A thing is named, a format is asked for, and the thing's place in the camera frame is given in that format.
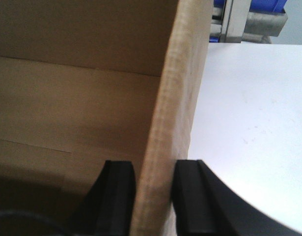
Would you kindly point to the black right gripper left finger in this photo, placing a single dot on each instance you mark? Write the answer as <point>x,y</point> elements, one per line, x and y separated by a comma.
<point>106,210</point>

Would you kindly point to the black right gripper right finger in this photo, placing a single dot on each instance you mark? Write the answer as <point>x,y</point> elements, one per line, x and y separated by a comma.
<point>206,206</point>

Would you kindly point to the brown cardboard box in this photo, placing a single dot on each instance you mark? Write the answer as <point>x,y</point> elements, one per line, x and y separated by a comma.
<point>87,81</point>

